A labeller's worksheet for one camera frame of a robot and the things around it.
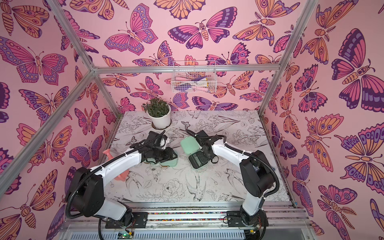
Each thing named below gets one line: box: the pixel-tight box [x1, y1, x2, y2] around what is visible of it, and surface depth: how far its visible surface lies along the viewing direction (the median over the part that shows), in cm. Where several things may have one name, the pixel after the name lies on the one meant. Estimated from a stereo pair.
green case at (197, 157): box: [180, 136, 209, 170], surface depth 92 cm
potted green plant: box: [142, 97, 172, 130], surface depth 103 cm
